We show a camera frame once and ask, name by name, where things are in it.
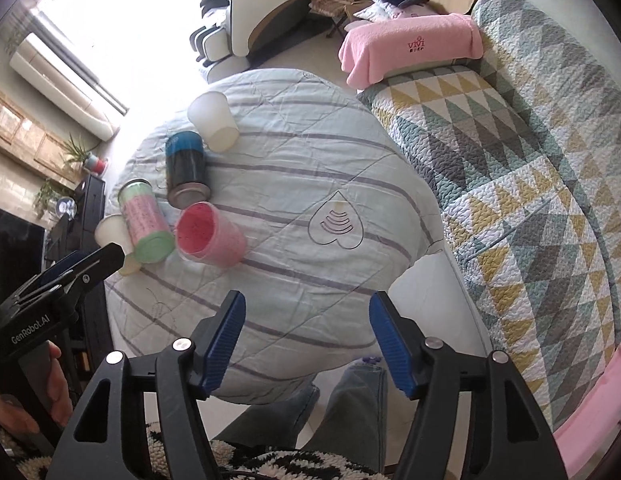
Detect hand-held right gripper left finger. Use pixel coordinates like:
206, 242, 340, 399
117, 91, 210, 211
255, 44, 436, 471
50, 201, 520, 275
49, 290, 247, 480

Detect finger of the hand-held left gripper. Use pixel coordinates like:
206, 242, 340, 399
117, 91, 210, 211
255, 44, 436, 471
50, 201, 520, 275
38, 250, 98, 286
13, 243, 126, 311

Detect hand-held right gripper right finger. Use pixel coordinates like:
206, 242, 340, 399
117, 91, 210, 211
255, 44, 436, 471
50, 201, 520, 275
369, 290, 566, 480

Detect pink plastic cup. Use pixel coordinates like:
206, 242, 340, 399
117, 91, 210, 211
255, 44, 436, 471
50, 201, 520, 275
174, 201, 248, 267

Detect small white paper cup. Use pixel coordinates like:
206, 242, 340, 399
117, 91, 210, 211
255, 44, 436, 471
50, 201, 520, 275
94, 214, 136, 257

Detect translucent white plastic cup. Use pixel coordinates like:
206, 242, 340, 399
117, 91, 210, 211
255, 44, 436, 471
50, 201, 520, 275
187, 92, 240, 153

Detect person's left hand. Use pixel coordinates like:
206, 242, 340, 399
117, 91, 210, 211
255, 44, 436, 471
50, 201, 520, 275
0, 341, 75, 437

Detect black television cabinet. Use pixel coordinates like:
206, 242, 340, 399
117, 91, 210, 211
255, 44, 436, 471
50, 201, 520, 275
44, 174, 115, 396

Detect pink and green can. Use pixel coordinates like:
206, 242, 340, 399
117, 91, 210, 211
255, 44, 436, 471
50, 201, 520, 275
116, 179, 175, 265

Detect black television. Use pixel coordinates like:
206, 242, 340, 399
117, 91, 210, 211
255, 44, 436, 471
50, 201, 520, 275
0, 205, 47, 311

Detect person's jeans legs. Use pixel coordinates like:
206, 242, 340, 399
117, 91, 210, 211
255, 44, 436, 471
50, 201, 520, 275
210, 360, 391, 455

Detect small leafy plant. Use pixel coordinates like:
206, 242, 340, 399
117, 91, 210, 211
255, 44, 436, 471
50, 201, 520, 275
34, 179, 68, 213

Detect green potted plant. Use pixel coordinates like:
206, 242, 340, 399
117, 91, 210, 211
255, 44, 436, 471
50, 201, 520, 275
62, 134, 110, 177

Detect dark can with blue top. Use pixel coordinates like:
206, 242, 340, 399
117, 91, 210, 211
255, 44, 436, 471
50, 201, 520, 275
164, 131, 212, 210

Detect black and white shaggy rug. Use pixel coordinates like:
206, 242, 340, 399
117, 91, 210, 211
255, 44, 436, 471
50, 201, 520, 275
144, 421, 407, 480

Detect white air conditioner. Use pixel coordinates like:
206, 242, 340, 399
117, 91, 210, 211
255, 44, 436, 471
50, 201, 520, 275
9, 34, 130, 142

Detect light blue striped blanket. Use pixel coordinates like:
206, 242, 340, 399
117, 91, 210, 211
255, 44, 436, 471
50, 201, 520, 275
104, 67, 445, 403

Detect quilted triangle-pattern sofa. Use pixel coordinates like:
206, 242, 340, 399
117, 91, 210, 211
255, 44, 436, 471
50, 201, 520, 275
358, 0, 621, 433

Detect pink cloth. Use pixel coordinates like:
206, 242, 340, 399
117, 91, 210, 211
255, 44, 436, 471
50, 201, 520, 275
553, 344, 621, 457

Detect pink towel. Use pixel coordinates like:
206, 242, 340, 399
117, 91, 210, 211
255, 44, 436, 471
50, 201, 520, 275
338, 12, 485, 89

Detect white massage chair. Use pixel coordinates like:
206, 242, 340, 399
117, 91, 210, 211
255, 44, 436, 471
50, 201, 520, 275
190, 0, 332, 70

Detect white patterned pillow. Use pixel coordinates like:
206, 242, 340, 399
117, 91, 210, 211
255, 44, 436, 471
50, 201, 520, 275
355, 0, 407, 24

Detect lilac pillow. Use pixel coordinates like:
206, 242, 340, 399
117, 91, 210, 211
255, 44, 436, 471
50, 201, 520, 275
395, 0, 442, 19

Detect small folding stool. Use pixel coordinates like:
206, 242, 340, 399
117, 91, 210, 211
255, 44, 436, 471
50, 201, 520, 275
308, 0, 374, 39

